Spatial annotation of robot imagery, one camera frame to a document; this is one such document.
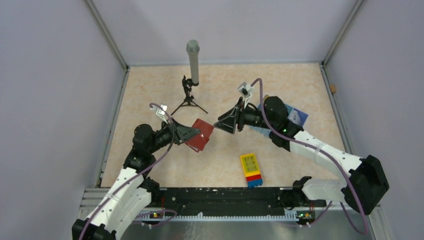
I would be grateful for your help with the yellow red blue toy block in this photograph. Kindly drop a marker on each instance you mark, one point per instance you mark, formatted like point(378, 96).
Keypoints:
point(251, 170)

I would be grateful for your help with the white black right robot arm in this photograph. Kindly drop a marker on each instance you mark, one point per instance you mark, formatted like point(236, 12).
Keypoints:
point(362, 181)

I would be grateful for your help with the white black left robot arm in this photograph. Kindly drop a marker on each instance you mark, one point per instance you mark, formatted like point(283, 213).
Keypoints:
point(133, 190)

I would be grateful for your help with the red leather card holder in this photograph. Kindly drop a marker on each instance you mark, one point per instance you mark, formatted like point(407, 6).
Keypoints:
point(198, 142)

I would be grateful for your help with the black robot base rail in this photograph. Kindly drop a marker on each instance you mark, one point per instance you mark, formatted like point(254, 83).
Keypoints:
point(232, 201)

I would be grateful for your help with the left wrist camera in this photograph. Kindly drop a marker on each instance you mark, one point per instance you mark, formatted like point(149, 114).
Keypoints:
point(161, 112)

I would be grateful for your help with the black tripod stand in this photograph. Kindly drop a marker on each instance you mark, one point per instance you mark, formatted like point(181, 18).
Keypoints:
point(188, 101)

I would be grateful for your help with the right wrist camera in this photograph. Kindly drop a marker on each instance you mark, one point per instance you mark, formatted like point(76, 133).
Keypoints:
point(246, 90)

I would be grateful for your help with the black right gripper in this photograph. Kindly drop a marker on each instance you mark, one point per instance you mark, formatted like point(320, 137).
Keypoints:
point(227, 122)

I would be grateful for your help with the small tan object on rail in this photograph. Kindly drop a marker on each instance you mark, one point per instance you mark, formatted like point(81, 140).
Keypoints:
point(332, 88)

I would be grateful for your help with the grey microphone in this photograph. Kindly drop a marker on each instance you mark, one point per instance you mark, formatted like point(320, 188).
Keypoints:
point(193, 49)

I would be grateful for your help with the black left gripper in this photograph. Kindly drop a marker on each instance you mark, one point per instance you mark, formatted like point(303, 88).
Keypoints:
point(183, 132)

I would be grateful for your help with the blue three-slot card box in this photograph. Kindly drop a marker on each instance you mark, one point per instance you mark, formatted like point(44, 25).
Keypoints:
point(304, 116)

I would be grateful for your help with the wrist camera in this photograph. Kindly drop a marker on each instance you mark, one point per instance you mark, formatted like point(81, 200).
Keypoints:
point(161, 112)
point(246, 90)

